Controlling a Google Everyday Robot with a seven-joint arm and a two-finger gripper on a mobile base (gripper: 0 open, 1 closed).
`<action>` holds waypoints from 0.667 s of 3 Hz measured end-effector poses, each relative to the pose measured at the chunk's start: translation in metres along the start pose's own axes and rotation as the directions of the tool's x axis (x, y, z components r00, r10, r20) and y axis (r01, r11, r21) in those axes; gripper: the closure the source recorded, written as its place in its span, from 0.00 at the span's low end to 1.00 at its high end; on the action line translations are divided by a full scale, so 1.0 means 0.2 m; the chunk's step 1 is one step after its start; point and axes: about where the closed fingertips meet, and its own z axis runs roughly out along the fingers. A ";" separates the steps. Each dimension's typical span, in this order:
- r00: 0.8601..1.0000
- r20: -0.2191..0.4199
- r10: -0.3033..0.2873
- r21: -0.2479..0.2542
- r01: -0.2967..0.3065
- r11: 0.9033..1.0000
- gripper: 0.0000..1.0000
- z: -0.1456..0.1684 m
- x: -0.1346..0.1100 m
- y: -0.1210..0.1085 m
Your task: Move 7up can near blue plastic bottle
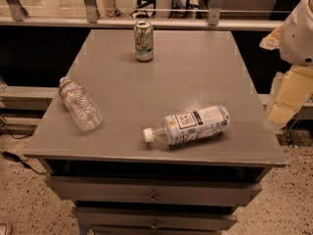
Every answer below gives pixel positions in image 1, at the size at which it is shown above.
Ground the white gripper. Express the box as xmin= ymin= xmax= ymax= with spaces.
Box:
xmin=259 ymin=0 xmax=313 ymax=131

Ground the green 7up soda can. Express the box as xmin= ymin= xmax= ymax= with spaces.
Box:
xmin=134 ymin=20 xmax=154 ymax=62

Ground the blue label plastic bottle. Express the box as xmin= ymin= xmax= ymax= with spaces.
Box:
xmin=143 ymin=105 xmax=231 ymax=146

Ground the clear crushed water bottle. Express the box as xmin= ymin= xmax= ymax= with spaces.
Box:
xmin=59 ymin=76 xmax=103 ymax=131

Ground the person leg in background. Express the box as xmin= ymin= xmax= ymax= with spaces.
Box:
xmin=102 ymin=0 xmax=124 ymax=18

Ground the grey drawer cabinet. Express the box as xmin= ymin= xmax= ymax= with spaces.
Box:
xmin=25 ymin=29 xmax=286 ymax=235

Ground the upper grey drawer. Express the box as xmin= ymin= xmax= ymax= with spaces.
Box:
xmin=46 ymin=176 xmax=261 ymax=207

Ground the grey drawer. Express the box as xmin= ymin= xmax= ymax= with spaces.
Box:
xmin=72 ymin=208 xmax=237 ymax=231
xmin=46 ymin=176 xmax=261 ymax=207

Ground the lower grey drawer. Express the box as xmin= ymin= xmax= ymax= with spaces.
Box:
xmin=72 ymin=208 xmax=237 ymax=231

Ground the metal railing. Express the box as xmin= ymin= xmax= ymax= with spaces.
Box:
xmin=0 ymin=0 xmax=280 ymax=31

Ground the white shoe at corner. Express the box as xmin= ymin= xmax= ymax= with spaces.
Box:
xmin=0 ymin=223 xmax=12 ymax=235

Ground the black cable on floor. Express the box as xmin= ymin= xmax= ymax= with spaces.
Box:
xmin=0 ymin=120 xmax=49 ymax=175

